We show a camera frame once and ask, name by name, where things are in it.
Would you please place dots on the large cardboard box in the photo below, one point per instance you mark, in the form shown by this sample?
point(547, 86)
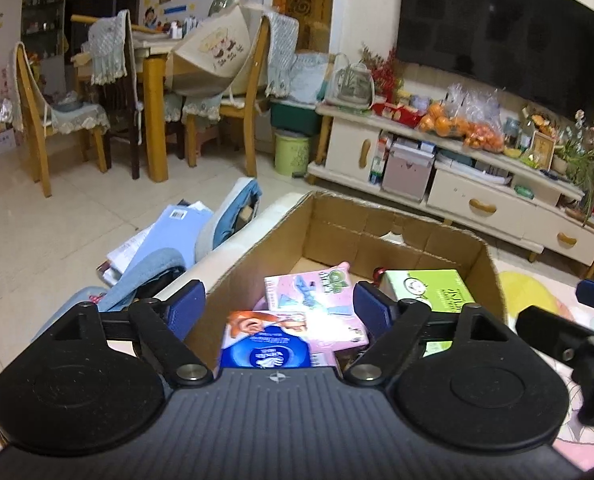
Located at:
point(357, 230)

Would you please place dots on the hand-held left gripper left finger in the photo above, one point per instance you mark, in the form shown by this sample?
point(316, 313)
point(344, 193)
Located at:
point(187, 310)

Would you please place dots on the glass kettle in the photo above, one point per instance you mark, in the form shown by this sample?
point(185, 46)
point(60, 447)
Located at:
point(352, 82)

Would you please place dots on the white pink blue box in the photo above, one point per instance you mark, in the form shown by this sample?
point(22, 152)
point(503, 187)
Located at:
point(307, 295)

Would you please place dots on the wooden picture frame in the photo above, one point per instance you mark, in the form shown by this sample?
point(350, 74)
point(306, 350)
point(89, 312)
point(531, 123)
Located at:
point(541, 151)

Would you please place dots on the light blue printed bag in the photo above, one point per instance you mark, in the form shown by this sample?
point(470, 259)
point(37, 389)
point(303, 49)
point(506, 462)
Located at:
point(309, 77)

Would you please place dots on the clear bottle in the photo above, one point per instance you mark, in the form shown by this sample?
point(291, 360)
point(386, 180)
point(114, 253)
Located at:
point(526, 136)

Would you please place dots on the light blue book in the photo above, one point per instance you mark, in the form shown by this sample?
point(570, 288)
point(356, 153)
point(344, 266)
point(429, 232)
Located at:
point(172, 235)

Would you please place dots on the small white cardboard box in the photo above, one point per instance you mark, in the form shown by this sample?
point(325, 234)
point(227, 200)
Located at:
point(1, 141)

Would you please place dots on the wooden chair with seat cushion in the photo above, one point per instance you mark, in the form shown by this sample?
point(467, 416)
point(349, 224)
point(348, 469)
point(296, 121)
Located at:
point(77, 117)

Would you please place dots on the red gift box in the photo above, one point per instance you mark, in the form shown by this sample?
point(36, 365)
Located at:
point(397, 114)

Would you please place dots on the wooden chair with lace cover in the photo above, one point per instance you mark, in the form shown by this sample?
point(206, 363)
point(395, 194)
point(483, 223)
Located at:
point(109, 45)
point(279, 55)

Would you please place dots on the glass display cabinet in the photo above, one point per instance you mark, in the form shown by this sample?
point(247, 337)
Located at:
point(44, 25)

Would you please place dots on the light green bin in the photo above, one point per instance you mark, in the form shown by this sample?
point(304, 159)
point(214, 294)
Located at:
point(292, 155)

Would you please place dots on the pink storage case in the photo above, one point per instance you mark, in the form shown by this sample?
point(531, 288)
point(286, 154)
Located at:
point(407, 175)

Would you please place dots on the cream television cabinet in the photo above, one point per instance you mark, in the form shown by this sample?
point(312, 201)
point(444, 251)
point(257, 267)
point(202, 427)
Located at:
point(457, 195)

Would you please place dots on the dark green storage box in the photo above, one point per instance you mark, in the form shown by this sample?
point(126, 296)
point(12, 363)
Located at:
point(297, 117)

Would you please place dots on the blue denim cloth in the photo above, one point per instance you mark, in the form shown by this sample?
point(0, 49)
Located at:
point(142, 270)

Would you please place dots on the red berry branches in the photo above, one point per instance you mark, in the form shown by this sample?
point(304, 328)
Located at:
point(382, 72)

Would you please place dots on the flowering potted plant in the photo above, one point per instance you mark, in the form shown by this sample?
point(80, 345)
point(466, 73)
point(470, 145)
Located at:
point(587, 160)

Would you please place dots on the green medicine box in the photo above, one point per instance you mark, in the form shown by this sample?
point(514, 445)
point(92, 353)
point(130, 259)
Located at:
point(442, 290)

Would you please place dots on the glass jar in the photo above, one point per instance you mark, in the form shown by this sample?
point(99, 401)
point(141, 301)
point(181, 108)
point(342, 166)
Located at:
point(510, 132)

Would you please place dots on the bananas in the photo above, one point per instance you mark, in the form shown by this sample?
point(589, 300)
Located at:
point(513, 152)

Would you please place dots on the beige canvas bag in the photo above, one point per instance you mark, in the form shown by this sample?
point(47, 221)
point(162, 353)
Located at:
point(212, 50)

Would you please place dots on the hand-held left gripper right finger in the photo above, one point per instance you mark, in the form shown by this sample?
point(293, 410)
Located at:
point(372, 310)

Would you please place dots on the blue tissue pack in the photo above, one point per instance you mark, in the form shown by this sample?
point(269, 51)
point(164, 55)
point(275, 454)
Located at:
point(267, 350)

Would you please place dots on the printed table cover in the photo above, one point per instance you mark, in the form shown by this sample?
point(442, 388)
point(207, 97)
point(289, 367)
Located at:
point(532, 290)

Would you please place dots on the black television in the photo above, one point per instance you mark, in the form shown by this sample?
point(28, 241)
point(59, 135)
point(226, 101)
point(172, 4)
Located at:
point(497, 30)

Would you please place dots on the wooden dining table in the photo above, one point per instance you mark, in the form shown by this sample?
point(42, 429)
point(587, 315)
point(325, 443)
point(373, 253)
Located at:
point(154, 60)

